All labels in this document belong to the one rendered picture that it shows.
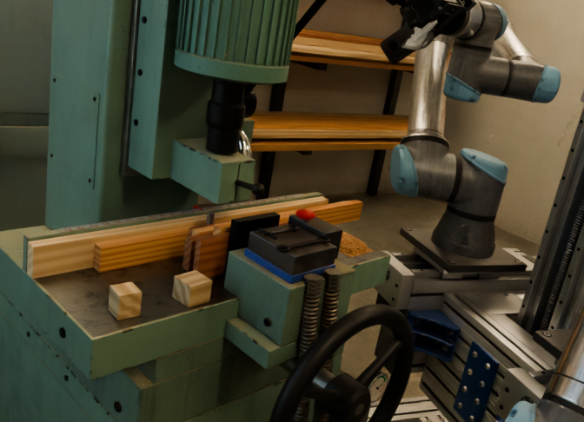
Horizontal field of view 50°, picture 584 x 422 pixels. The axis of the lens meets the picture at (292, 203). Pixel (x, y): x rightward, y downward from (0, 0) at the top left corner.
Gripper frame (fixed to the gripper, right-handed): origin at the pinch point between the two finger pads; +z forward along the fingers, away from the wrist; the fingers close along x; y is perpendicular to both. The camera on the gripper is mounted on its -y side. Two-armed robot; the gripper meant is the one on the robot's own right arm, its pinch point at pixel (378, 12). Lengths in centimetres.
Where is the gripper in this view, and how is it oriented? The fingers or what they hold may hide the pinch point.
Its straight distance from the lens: 108.0
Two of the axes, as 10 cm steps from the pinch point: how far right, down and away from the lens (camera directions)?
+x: 4.2, 8.6, -3.0
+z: -7.1, 1.1, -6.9
